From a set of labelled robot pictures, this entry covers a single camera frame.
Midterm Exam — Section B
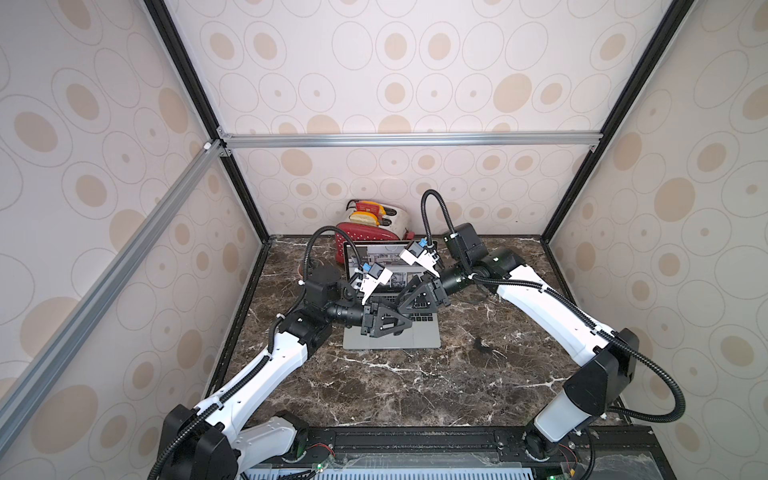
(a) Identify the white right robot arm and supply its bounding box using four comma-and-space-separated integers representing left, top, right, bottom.
397, 189, 686, 462

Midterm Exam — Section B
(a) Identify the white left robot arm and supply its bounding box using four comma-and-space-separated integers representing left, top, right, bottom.
148, 253, 410, 479

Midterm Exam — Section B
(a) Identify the silver laptop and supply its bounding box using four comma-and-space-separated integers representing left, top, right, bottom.
343, 241, 441, 350

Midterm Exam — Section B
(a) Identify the red polka dot toaster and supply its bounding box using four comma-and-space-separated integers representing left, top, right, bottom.
337, 200, 414, 243

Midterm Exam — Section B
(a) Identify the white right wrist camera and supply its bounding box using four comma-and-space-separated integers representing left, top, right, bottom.
399, 238, 440, 277

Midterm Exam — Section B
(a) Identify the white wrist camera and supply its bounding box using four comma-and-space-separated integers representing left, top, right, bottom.
399, 238, 440, 277
350, 263, 393, 304

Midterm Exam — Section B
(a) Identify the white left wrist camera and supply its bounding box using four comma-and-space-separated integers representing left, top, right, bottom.
350, 263, 393, 304

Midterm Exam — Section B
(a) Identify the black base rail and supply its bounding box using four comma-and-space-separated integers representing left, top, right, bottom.
158, 424, 678, 480

